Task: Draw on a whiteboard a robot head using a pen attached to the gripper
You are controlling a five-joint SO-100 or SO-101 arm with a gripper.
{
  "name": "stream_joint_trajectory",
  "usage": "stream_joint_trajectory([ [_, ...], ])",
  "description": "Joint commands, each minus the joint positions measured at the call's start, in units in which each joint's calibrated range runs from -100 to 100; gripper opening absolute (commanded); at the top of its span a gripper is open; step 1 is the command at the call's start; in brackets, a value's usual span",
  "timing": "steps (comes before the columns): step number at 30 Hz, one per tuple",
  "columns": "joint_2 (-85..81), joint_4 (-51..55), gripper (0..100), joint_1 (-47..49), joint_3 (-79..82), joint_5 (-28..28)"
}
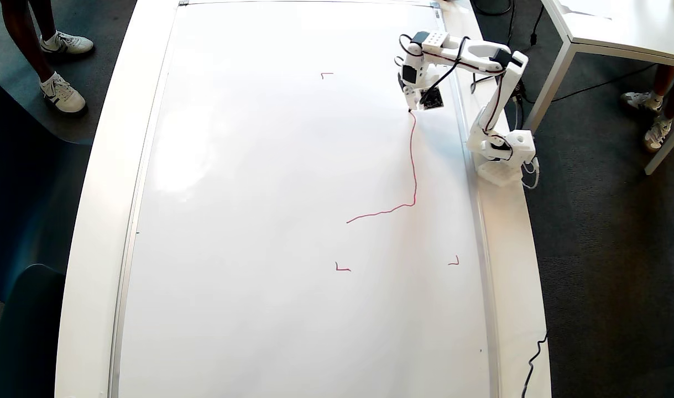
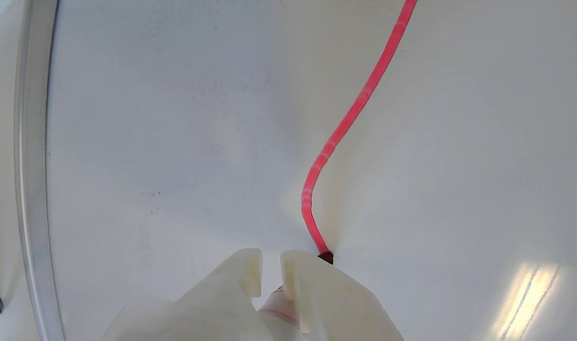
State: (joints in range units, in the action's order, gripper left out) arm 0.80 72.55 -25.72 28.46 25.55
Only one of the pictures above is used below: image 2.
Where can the large white whiteboard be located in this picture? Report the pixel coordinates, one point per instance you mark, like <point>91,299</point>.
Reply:
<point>222,118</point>

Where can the red whiteboard marker pen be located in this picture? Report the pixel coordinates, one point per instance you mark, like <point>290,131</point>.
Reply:
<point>279,310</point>

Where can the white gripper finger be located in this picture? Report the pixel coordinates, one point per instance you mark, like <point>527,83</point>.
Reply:
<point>222,303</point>
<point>335,308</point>

